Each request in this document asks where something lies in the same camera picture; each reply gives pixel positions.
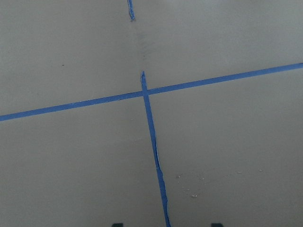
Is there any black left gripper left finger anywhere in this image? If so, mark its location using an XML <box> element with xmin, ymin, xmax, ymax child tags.
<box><xmin>112</xmin><ymin>223</ymin><xmax>124</xmax><ymax>227</ymax></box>

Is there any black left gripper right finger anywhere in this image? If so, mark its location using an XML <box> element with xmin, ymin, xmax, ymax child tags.
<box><xmin>211</xmin><ymin>223</ymin><xmax>222</xmax><ymax>227</ymax></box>

